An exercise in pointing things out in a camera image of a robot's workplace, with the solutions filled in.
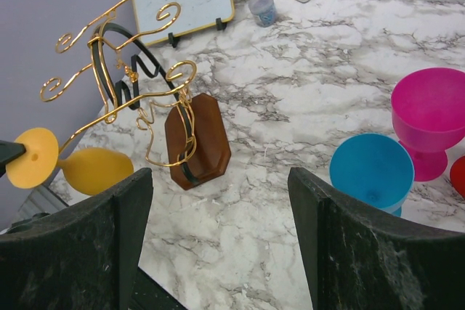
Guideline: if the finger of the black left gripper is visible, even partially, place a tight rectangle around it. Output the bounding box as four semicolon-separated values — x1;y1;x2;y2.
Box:
0;140;26;177

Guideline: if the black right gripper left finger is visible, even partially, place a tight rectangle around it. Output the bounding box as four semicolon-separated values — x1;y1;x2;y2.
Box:
1;168;153;309

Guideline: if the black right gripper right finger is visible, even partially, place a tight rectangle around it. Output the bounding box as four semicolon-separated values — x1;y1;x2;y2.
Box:
288;167;464;309

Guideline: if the yellow wine glass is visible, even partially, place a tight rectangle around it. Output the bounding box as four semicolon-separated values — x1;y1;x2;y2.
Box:
6;128;134;196

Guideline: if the blue wine glass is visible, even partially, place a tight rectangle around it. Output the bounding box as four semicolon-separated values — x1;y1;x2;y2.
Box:
329;133;415;216

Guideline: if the red wine glass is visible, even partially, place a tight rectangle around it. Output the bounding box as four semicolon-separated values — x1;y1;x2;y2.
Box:
450;156;465;197

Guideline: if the pink wine glass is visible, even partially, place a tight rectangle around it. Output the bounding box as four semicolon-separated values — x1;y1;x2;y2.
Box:
391;68;464;181

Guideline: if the gold wire glass rack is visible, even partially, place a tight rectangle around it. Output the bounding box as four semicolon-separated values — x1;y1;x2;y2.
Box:
39;0;233;191

